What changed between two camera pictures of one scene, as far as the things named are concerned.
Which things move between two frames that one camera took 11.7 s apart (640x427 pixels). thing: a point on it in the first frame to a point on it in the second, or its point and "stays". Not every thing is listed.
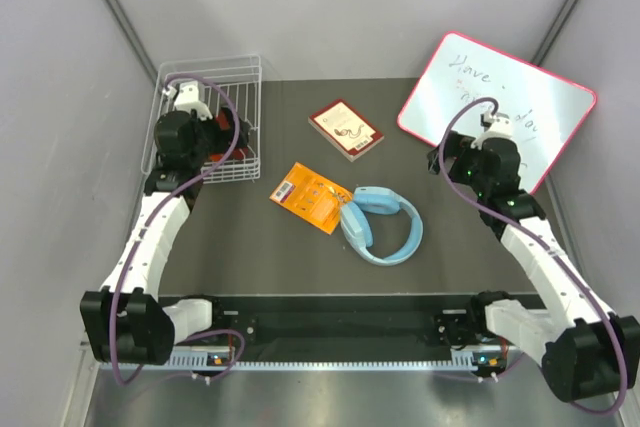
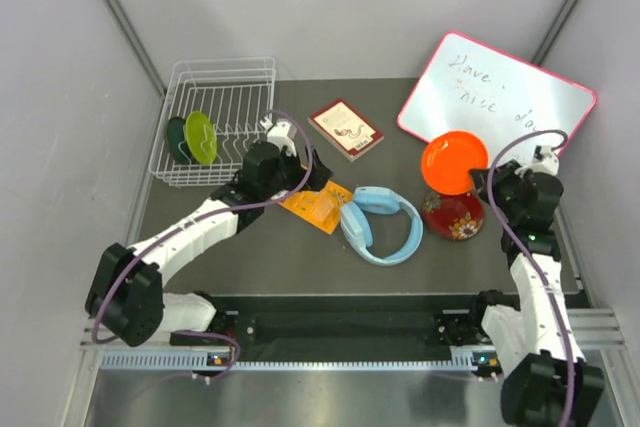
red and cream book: (346, 130) stays
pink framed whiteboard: (545, 110) stays
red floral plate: (223, 119) to (457, 217)
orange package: (312, 197) stays
